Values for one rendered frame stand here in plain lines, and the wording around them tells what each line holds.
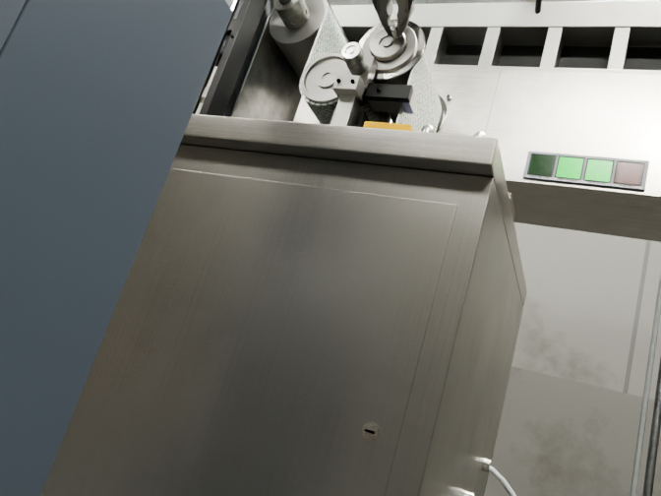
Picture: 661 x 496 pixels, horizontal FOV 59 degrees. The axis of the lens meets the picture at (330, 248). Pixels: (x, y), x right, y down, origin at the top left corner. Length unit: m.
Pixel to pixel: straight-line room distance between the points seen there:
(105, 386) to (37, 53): 0.53
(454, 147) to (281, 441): 0.42
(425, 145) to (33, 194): 0.47
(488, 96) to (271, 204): 0.84
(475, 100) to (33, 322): 1.24
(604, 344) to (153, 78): 2.15
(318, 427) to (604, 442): 1.80
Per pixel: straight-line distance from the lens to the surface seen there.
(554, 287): 2.56
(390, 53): 1.24
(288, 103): 1.55
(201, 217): 0.90
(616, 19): 1.67
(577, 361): 2.49
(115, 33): 0.56
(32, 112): 0.51
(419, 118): 1.29
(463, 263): 0.73
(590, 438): 2.44
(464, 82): 1.59
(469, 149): 0.76
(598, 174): 1.43
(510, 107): 1.53
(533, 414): 2.45
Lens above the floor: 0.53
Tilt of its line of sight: 15 degrees up
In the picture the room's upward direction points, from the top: 17 degrees clockwise
